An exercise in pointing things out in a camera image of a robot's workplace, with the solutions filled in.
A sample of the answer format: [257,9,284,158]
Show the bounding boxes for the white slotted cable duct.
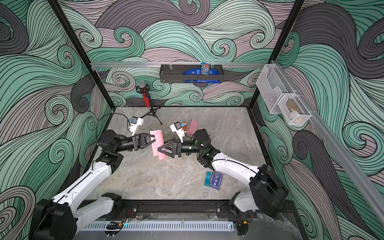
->
[82,221,235,232]

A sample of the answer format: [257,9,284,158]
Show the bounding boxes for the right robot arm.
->
[153,129,289,218]

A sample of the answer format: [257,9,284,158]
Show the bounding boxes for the blue snack packet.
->
[184,63,221,83]

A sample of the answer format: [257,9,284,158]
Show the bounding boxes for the microphone on tripod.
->
[136,81,163,125]

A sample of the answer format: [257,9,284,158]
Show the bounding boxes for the aluminium rail right wall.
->
[272,60,384,224]

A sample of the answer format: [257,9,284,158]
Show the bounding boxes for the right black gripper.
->
[162,135,206,157]

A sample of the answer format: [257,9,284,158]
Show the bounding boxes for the blue card box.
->
[209,171,223,190]

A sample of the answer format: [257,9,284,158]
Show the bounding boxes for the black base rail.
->
[119,199,298,214]

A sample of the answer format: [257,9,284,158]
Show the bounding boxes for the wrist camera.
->
[170,122,186,143]
[128,117,143,136]

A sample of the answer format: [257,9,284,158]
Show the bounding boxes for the pink paper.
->
[150,130,167,160]
[187,120,199,136]

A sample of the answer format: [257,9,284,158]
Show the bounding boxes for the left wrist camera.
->
[128,117,143,136]

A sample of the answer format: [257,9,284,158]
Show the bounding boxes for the aluminium rail back wall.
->
[90,61,267,69]

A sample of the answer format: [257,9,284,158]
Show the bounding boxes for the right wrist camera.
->
[170,122,186,143]

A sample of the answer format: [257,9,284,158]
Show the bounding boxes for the black wall shelf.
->
[160,65,224,84]

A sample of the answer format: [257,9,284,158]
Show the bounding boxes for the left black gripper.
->
[113,134,157,155]

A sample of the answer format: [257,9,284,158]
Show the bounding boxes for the small clear plastic bin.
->
[278,94,311,127]

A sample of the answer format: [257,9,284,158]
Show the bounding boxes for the large clear plastic bin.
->
[257,64,293,114]

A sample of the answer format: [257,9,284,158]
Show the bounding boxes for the aluminium rail wall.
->
[272,60,384,224]
[90,61,267,69]

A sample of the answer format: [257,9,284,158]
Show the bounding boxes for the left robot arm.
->
[29,130,155,240]

